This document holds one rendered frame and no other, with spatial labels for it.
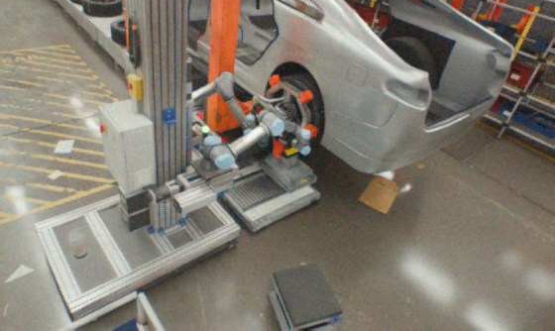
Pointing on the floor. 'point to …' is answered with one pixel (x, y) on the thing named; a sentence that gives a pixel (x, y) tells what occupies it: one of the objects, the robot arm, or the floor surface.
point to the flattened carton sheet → (380, 193)
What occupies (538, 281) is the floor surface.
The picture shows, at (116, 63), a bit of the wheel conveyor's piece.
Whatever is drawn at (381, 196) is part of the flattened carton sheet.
